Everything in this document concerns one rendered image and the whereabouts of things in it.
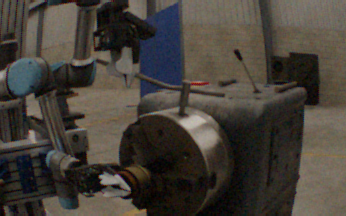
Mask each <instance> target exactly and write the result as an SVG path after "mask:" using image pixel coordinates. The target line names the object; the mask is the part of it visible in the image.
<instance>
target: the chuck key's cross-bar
mask: <svg viewBox="0 0 346 216"><path fill-rule="evenodd" d="M95 63H99V64H101V65H104V66H107V65H108V64H109V62H107V61H105V60H104V61H103V60H102V59H99V58H96V61H95ZM135 78H137V79H142V80H143V81H146V82H148V83H151V84H153V85H155V86H157V87H162V88H165V89H167V90H174V91H182V87H178V86H170V85H166V84H164V83H162V82H159V81H157V80H155V79H153V78H151V77H146V76H144V75H142V74H139V73H137V72H136V73H135ZM190 93H195V94H203V95H210V96H217V97H223V98H224V97H225V93H223V92H218V91H213V90H205V89H199V88H192V87H191V89H190Z"/></svg>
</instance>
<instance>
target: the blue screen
mask: <svg viewBox="0 0 346 216"><path fill-rule="evenodd" d="M143 21H146V22H147V23H149V24H150V25H152V26H153V27H156V33H155V37H152V38H148V39H147V40H144V41H143V40H141V39H140V47H141V51H140V58H139V74H142V75H144V76H146V77H151V78H153V79H155V80H157V81H159V82H162V83H164V84H166V85H170V86H178V87H180V86H181V84H182V81H183V80H186V78H185V49H184V31H183V22H182V0H178V2H177V3H175V4H173V5H171V6H170V7H166V8H165V9H163V10H161V11H160V12H157V13H156V12H154V15H152V16H150V17H148V18H146V19H145V20H143ZM139 83H140V100H141V99H142V98H143V97H144V96H145V95H147V94H150V93H155V90H159V89H165V88H162V87H157V86H155V85H153V84H151V83H148V82H146V81H143V80H142V79H139Z"/></svg>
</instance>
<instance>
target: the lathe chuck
mask: <svg viewBox="0 0 346 216"><path fill-rule="evenodd" d="M179 110H180V109H168V110H164V111H159V112H155V113H151V114H147V115H140V117H139V118H140V120H141V125H142V127H143V128H144V131H145V133H146V135H147V137H148V139H149V141H150V143H151V145H152V148H153V149H154V151H155V153H156V156H157V157H160V158H162V159H160V160H158V162H155V163H153V164H151V165H150V166H149V165H148V166H145V167H143V168H145V169H147V170H150V171H151V173H152V174H153V175H155V174H157V173H159V172H163V171H165V170H168V169H169V168H168V164H169V165H170V167H171V168H172V170H176V171H179V172H187V173H191V174H199V175H202V176H211V175H212V173H214V183H213V186H212V189H211V188H208V189H201V190H198V191H196V192H194V193H193V194H190V193H188V192H182V191H178V190H177V191H176V192H174V193H170V192H167V191H161V192H157V193H156V195H155V197H154V199H153V201H152V202H151V203H150V206H149V207H148V209H147V211H148V212H149V213H151V214H153V215H154V216H193V215H196V214H197V213H199V212H201V211H202V210H204V209H206V207H207V208H208V207H209V206H211V205H213V203H214V202H216V201H217V200H218V199H219V198H220V196H221V194H222V192H223V190H224V187H225V185H226V183H227V179H228V162H227V159H228V158H227V155H226V152H225V151H226V150H225V148H224V146H223V142H222V141H221V140H220V138H219V135H218V134H217V133H216V132H215V130H214V129H213V127H212V126H210V125H209V124H208V123H207V122H206V121H205V119H203V118H202V117H201V116H199V115H196V114H194V113H192V112H190V111H187V110H185V111H184V115H187V116H188V117H180V116H178V115H175V114H176V113H179ZM127 147H129V145H128V143H127V141H126V139H125V137H124V135H123V134H122V139H121V141H120V145H119V148H120V149H119V162H120V166H121V170H122V169H124V168H126V165H125V163H124V161H125V160H126V159H127V160H128V157H127V154H126V152H125V148H127Z"/></svg>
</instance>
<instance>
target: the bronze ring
mask: <svg viewBox="0 0 346 216"><path fill-rule="evenodd" d="M118 175H119V176H120V177H121V178H122V179H123V181H124V182H125V183H126V184H127V185H128V186H129V187H130V189H131V193H130V194H129V195H127V196H123V197H121V198H122V199H123V200H127V199H135V198H136V199H138V198H139V197H143V198H145V197H147V196H149V195H150V194H151V193H152V181H151V178H150V176H151V175H153V174H152V173H151V171H150V170H147V169H145V168H142V167H141V166H139V165H136V164H132V165H129V166H127V167H126V168H124V169H122V170H120V171H119V172H118Z"/></svg>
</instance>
